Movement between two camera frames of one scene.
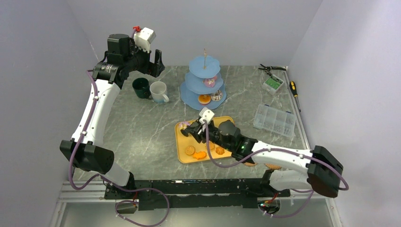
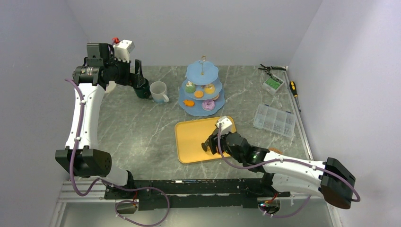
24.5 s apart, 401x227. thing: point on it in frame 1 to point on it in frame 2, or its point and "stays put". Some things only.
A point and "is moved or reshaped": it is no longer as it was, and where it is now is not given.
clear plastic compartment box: x=270 y=118 stays put
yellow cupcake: x=204 y=99 to x=209 y=89
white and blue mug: x=158 y=90 stays put
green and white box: x=273 y=84 stays put
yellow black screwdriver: x=293 y=89 stays put
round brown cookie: x=189 y=150 to x=198 y=94
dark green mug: x=142 y=88 stays put
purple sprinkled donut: x=183 y=125 to x=208 y=105
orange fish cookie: x=200 y=155 to x=189 y=103
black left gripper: x=149 y=68 to x=133 y=79
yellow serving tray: x=188 y=150 stays put
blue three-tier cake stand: x=203 y=90 is moved or reshaped
